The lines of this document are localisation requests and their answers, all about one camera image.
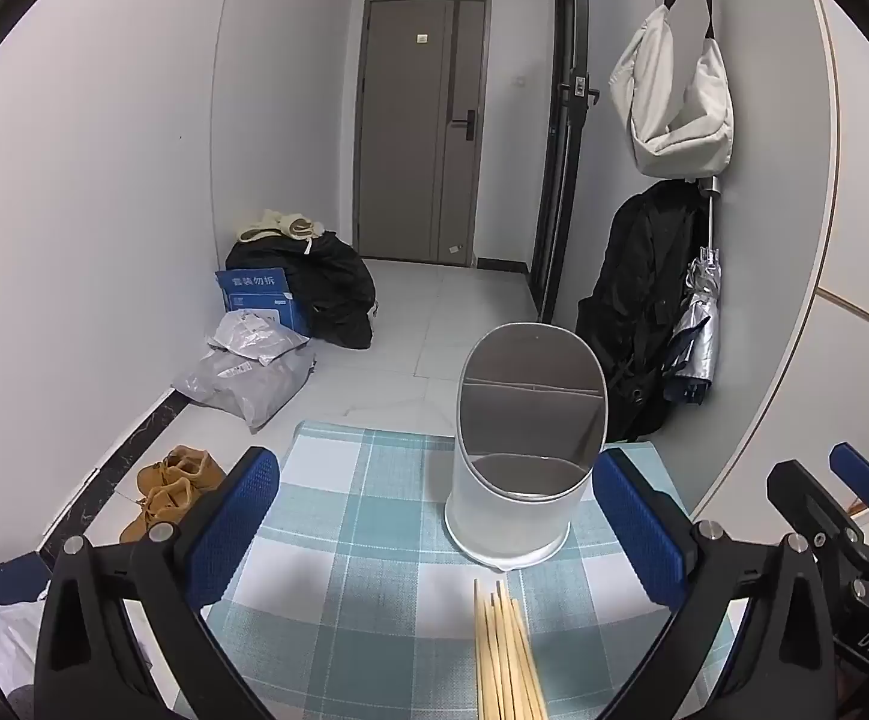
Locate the grey door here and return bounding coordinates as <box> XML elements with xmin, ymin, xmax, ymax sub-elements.
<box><xmin>352</xmin><ymin>0</ymin><xmax>490</xmax><ymax>267</ymax></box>

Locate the tan shoe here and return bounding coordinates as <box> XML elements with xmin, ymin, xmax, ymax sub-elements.
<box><xmin>138</xmin><ymin>446</ymin><xmax>227</xmax><ymax>500</ymax></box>
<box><xmin>119</xmin><ymin>476</ymin><xmax>203</xmax><ymax>545</ymax></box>

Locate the white utensil holder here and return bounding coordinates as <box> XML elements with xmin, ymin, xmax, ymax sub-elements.
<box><xmin>444</xmin><ymin>322</ymin><xmax>607</xmax><ymax>569</ymax></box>

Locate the black door frame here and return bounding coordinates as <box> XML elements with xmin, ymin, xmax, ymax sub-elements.
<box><xmin>528</xmin><ymin>0</ymin><xmax>601</xmax><ymax>323</ymax></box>

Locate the beige cloth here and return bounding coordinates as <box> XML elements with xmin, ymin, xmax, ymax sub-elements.
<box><xmin>235</xmin><ymin>208</ymin><xmax>326</xmax><ymax>243</ymax></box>

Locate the pile of wooden chopsticks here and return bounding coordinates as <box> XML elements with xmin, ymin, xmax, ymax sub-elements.
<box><xmin>474</xmin><ymin>579</ymin><xmax>548</xmax><ymax>720</ymax></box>

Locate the white parcel bag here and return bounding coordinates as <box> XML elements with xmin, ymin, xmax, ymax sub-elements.
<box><xmin>205</xmin><ymin>310</ymin><xmax>310</xmax><ymax>368</ymax></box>

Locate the white shoulder bag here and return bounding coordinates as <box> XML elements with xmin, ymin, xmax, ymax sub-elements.
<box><xmin>609</xmin><ymin>0</ymin><xmax>736</xmax><ymax>179</ymax></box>

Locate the silver folded umbrella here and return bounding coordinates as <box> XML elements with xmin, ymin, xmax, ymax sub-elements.
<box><xmin>663</xmin><ymin>195</ymin><xmax>728</xmax><ymax>406</ymax></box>

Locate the teal checked table mat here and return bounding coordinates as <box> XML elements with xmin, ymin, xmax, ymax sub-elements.
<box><xmin>157</xmin><ymin>420</ymin><xmax>743</xmax><ymax>720</ymax></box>

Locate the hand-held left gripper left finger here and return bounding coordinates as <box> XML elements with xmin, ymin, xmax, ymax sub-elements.
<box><xmin>33</xmin><ymin>446</ymin><xmax>281</xmax><ymax>720</ymax></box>

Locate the black bag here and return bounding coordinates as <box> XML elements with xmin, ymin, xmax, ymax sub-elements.
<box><xmin>224</xmin><ymin>229</ymin><xmax>379</xmax><ymax>350</ymax></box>

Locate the white wardrobe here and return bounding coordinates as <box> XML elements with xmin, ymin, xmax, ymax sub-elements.
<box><xmin>690</xmin><ymin>0</ymin><xmax>869</xmax><ymax>526</ymax></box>

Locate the blue cardboard box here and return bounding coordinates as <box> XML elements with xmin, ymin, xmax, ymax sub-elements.
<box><xmin>214</xmin><ymin>268</ymin><xmax>311</xmax><ymax>336</ymax></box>

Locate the grey parcel bag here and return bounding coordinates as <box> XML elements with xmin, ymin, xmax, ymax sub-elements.
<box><xmin>172</xmin><ymin>349</ymin><xmax>317</xmax><ymax>434</ymax></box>

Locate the dark blue paper bag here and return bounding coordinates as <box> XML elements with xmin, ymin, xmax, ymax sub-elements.
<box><xmin>0</xmin><ymin>551</ymin><xmax>53</xmax><ymax>616</ymax></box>

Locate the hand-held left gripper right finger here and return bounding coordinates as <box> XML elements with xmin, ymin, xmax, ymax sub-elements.
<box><xmin>591</xmin><ymin>447</ymin><xmax>844</xmax><ymax>720</ymax></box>

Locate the white plastic bag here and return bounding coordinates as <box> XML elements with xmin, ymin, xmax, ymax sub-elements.
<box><xmin>0</xmin><ymin>592</ymin><xmax>49</xmax><ymax>698</ymax></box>

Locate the black hanging backpack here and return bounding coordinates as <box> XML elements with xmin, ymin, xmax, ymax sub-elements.
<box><xmin>574</xmin><ymin>180</ymin><xmax>713</xmax><ymax>443</ymax></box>

